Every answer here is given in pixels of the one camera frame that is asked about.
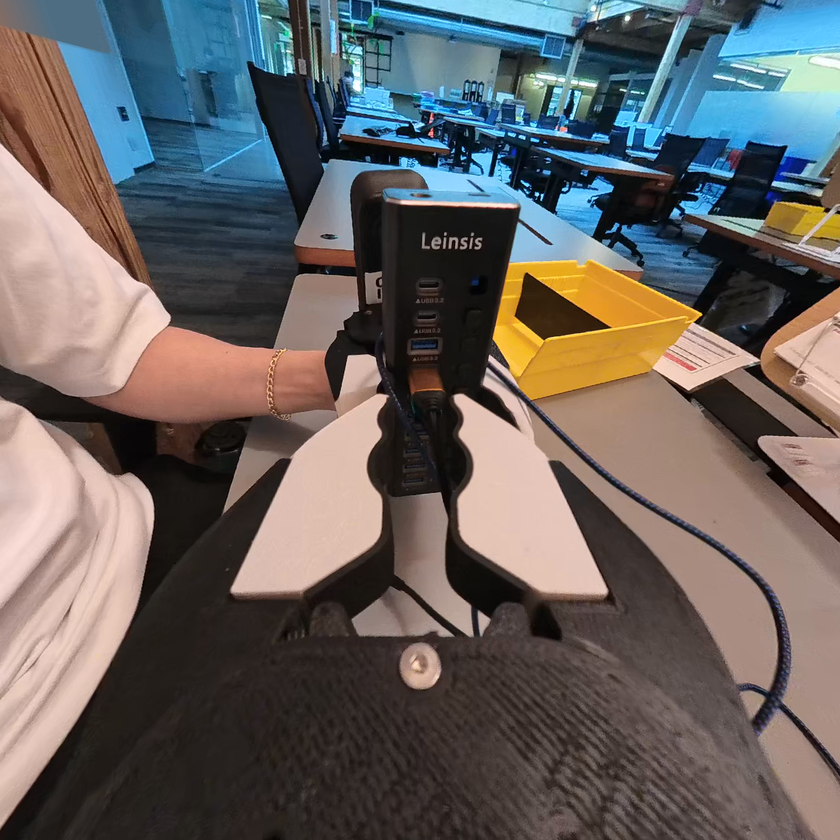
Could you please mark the black multiport usb hub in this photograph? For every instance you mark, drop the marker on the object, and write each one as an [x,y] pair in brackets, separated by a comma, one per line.
[453,275]

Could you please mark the group of black office chairs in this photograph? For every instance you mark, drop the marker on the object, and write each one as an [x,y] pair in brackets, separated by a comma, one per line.
[748,177]

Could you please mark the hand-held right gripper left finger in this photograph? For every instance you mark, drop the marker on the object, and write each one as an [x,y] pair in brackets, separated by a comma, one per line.
[308,518]

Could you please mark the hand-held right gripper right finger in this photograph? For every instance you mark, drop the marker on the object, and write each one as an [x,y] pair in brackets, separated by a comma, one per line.
[525,525]

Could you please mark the white sheet red label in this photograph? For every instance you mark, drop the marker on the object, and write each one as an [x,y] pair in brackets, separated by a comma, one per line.
[705,354]

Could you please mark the long wooden table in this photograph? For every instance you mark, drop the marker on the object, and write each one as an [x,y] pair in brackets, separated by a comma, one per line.
[590,161]

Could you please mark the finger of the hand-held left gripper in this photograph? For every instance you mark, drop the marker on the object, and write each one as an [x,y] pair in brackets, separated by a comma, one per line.
[361,384]
[518,413]

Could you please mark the wooden post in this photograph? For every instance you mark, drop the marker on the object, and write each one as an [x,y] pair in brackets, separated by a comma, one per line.
[52,131]

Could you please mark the black mesh office chair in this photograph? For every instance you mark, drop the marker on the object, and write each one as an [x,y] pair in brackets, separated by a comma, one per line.
[289,131]

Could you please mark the person's left forearm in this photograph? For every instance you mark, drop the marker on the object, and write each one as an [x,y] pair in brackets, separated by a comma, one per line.
[197,374]

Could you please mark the black bin divider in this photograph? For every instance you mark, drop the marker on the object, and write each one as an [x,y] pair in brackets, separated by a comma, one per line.
[558,312]

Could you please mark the person's left hand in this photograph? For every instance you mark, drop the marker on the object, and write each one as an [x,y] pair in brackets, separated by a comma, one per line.
[308,384]

